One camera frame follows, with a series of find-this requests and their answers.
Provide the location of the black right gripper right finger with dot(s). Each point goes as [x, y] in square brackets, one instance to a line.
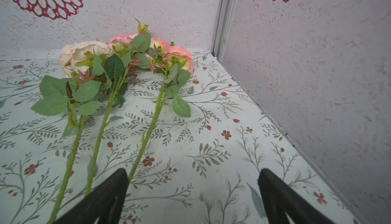
[282, 204]

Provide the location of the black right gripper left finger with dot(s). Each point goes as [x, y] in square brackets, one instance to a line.
[103, 205]

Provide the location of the cream artificial rose stem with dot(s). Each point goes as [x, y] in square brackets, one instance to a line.
[74, 95]

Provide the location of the pink artificial rose stem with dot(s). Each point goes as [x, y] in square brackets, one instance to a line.
[126, 53]

